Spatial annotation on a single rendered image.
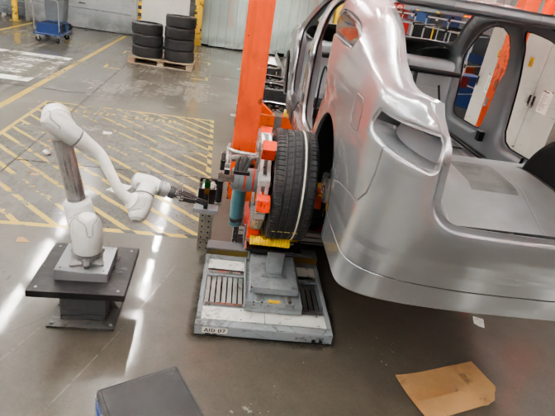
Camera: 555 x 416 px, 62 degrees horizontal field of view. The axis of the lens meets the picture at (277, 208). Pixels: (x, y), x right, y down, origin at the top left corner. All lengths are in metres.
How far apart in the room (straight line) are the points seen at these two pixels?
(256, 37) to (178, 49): 7.94
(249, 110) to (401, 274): 1.60
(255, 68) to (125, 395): 1.98
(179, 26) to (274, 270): 8.37
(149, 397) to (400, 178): 1.32
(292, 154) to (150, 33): 8.66
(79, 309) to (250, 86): 1.69
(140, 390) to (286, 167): 1.28
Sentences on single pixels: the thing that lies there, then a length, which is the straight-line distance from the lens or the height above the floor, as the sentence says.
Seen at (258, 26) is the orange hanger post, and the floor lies 1.68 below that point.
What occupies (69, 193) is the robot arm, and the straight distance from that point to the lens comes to 2.82.
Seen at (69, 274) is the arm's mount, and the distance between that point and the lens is 2.78.
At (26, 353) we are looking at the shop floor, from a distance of 2.84.
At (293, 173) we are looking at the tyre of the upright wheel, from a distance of 2.48.
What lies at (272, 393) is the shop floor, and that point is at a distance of 2.61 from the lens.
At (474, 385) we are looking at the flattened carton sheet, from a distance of 3.09.
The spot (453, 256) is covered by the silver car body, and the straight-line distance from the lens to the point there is 1.88.
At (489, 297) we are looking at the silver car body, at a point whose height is 0.89.
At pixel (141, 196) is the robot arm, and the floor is 0.77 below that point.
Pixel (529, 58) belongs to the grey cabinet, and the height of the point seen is 1.58.
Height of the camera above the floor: 1.89
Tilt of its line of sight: 25 degrees down
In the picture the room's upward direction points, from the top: 10 degrees clockwise
